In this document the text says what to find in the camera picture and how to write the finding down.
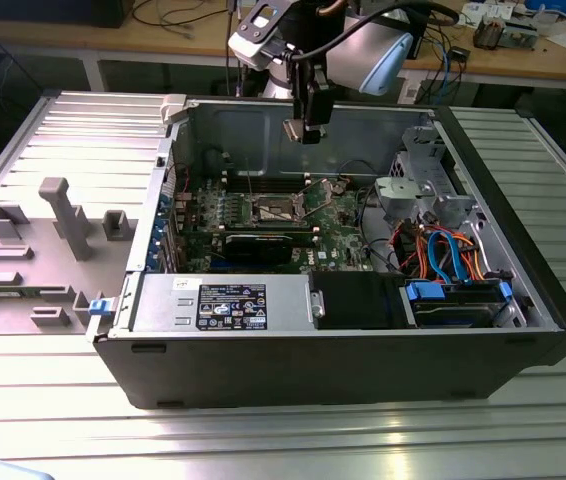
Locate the blue case latch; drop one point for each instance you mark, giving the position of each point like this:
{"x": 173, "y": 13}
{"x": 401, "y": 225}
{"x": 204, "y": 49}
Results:
{"x": 100, "y": 307}

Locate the hard disk in blue carrier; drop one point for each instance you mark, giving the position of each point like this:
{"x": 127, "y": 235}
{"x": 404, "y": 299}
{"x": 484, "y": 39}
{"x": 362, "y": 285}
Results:
{"x": 453, "y": 312}

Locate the silver metal drive cage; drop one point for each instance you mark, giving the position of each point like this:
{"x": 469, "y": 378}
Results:
{"x": 403, "y": 192}

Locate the green motherboard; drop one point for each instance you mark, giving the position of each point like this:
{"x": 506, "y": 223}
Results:
{"x": 335, "y": 235}

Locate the black PC case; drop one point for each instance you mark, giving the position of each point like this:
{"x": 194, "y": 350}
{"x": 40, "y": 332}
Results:
{"x": 313, "y": 370}

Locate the grey electronic device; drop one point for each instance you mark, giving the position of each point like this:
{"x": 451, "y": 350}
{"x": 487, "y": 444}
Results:
{"x": 518, "y": 35}

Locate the silver metal hinge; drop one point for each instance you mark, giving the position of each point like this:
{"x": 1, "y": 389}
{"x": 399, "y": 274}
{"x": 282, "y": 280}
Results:
{"x": 317, "y": 304}

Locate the wooden desk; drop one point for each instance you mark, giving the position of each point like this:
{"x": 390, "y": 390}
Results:
{"x": 538, "y": 62}

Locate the black power supply label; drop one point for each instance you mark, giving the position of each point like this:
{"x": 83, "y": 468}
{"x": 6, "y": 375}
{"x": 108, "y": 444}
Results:
{"x": 233, "y": 307}

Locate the white paper label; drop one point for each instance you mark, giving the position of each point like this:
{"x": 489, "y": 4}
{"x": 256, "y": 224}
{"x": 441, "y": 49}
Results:
{"x": 411, "y": 92}

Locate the silver CPU plate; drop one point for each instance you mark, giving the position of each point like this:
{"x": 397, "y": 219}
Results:
{"x": 294, "y": 129}

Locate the black graphics card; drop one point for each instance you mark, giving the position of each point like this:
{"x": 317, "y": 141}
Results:
{"x": 258, "y": 247}

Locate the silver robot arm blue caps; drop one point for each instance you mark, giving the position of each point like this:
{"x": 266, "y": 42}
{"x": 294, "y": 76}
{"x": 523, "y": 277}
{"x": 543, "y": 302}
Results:
{"x": 358, "y": 55}

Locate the thin metal locking lever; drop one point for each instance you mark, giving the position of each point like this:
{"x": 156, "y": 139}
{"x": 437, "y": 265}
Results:
{"x": 278, "y": 216}
{"x": 250, "y": 185}

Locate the large black box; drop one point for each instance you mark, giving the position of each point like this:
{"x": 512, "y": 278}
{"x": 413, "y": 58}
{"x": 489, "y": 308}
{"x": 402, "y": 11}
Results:
{"x": 53, "y": 12}

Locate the upright black box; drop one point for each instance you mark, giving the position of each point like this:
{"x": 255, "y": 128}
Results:
{"x": 420, "y": 47}

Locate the green RAM stick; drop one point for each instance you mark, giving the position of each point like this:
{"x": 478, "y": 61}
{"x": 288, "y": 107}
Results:
{"x": 5, "y": 293}

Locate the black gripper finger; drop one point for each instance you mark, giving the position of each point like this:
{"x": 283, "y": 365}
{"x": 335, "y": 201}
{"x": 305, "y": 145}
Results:
{"x": 319, "y": 105}

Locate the CPU socket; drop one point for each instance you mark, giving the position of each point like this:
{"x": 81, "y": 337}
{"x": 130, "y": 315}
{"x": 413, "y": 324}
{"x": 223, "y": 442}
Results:
{"x": 273, "y": 210}

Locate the metal heat sink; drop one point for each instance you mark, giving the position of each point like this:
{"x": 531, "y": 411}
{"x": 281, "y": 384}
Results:
{"x": 485, "y": 35}

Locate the small black adapter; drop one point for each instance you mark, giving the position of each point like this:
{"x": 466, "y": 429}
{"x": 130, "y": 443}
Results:
{"x": 460, "y": 53}

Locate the white camera with black bracket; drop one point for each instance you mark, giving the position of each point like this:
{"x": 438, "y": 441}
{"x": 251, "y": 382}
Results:
{"x": 253, "y": 47}

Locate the grey parts rack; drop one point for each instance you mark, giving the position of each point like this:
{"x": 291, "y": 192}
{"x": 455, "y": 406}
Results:
{"x": 38, "y": 270}

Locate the silver power supply unit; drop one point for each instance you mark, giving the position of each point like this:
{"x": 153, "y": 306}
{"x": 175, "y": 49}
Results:
{"x": 163, "y": 300}

